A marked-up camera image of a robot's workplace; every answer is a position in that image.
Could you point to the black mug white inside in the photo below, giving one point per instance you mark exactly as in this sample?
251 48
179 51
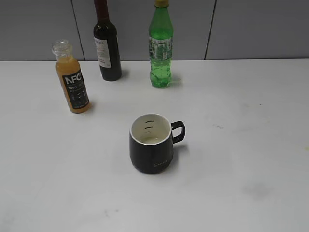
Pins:
151 140

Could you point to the NFC orange juice bottle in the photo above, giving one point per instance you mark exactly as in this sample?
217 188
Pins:
70 75

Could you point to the green soda bottle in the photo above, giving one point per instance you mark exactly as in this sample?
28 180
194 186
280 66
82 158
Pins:
160 45

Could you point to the dark red wine bottle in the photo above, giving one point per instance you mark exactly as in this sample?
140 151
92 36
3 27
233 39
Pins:
105 35

